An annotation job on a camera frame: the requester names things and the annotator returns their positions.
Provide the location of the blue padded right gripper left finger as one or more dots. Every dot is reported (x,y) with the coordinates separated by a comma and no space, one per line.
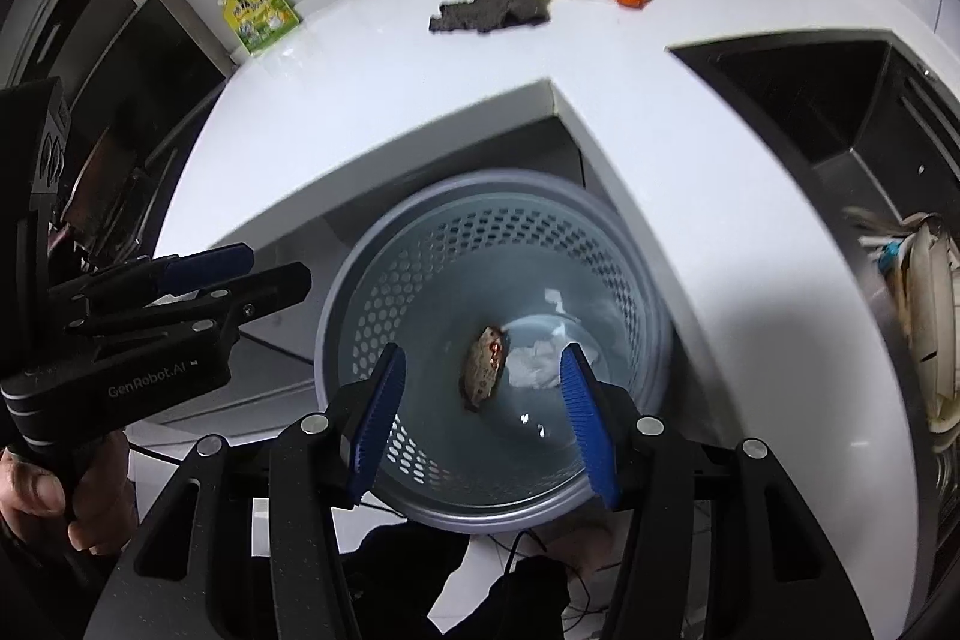
(241,542)

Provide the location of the black kitchen sink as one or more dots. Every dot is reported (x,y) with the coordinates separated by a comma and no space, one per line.
(854,116)

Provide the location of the black stove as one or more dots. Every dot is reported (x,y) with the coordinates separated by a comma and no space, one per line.
(138,79)

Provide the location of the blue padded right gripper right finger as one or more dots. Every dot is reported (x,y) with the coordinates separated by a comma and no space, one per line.
(772,571)

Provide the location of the white tissue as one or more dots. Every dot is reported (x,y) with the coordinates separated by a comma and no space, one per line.
(536,343)

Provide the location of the person's left hand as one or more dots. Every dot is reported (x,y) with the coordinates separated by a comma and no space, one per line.
(99,516)

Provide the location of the yellow green seasoning pouch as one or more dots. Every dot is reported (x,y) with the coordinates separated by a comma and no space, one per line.
(259,23)

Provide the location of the dirty dishes in sink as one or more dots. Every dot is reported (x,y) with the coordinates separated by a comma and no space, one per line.
(918,258)

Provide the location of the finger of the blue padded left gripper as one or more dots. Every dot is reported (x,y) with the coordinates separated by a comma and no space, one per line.
(206,312)
(140,281)

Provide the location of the dark grey cloth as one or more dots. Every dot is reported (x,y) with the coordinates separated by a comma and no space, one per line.
(485,16)

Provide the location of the grey perforated trash bin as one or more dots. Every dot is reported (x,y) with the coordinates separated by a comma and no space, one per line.
(482,280)

